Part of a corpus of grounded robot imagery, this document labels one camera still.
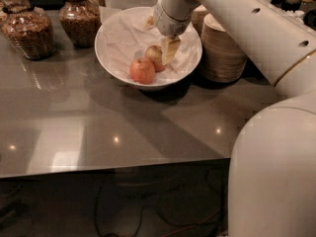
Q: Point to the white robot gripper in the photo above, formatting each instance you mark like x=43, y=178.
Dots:
x=168, y=23

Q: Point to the red-green apple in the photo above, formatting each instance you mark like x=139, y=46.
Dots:
x=154, y=53

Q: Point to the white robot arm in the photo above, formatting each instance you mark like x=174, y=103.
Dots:
x=272, y=174

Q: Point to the white ceramic bowl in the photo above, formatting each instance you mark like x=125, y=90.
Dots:
x=112, y=66

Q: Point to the front red apple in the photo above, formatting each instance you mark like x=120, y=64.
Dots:
x=142, y=70

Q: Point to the white crumpled paper liner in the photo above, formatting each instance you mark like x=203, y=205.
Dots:
x=128, y=37

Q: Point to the front stack paper bowls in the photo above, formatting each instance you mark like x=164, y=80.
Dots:
x=223, y=60

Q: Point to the large glass granola jar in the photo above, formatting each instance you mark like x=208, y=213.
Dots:
x=27, y=29

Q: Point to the dark bottle with cap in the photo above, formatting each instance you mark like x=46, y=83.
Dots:
x=291, y=5

